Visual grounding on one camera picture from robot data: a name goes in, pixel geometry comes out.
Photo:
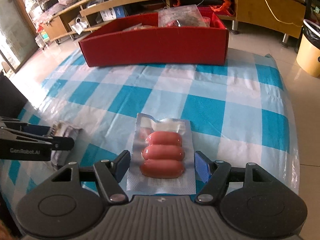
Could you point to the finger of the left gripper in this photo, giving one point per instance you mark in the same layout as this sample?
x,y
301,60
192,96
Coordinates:
x,y
37,129

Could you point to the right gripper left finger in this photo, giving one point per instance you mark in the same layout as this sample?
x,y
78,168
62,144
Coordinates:
x,y
107,174

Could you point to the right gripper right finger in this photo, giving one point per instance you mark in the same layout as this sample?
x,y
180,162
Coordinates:
x,y
216,176

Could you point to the Kaprons wafer packet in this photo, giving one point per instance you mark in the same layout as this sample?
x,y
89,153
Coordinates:
x,y
64,136

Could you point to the vacuum packed sausages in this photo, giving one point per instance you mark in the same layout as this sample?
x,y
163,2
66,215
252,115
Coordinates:
x,y
162,157

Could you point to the clear dried fruit bag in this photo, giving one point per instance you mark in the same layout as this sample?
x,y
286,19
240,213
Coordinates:
x,y
183,16

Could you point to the blue white checkered cloth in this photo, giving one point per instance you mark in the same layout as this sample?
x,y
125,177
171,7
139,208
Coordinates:
x,y
239,112

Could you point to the red cardboard box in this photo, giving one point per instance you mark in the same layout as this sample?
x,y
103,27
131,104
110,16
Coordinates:
x,y
138,39

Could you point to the blue white carton box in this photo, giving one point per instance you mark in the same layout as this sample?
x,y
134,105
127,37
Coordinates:
x,y
113,13

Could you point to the yellow trash bin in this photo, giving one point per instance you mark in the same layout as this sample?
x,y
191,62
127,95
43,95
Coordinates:
x,y
308,52

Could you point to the wooden TV stand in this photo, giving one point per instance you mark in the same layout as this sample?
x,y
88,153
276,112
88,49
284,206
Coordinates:
x,y
284,16

